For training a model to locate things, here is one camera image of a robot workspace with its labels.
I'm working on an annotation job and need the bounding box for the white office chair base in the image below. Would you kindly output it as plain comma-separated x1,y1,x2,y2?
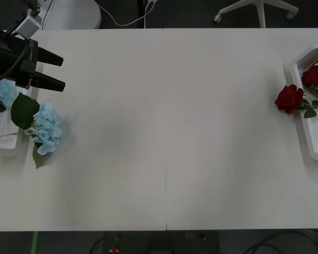
213,0,299,29

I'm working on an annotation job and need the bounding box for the green floor strip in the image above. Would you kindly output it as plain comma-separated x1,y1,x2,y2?
30,231,39,254

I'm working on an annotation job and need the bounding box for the pale grey left wrist camera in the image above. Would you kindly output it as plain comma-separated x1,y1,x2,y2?
15,13,42,40

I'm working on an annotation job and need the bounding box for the small red rose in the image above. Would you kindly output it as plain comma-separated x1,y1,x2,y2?
301,65,318,105

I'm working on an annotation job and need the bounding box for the white round pedestal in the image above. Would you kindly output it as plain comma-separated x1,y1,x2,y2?
41,0,101,30

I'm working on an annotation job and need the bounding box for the black upright post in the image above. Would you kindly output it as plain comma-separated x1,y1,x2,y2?
137,0,146,29

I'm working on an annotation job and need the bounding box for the pale blue artificial flower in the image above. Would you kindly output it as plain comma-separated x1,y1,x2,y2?
0,92,63,169
0,75,19,114

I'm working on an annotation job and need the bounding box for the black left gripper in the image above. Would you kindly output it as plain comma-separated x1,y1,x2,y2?
15,38,66,93

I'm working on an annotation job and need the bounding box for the red rose with bent stem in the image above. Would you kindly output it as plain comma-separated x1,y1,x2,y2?
275,84,318,119

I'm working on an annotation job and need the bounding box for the black floor cable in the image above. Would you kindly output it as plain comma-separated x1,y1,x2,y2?
243,229,318,254
89,234,110,254

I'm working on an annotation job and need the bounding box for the white floor cable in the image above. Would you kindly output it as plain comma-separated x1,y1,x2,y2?
96,0,160,27

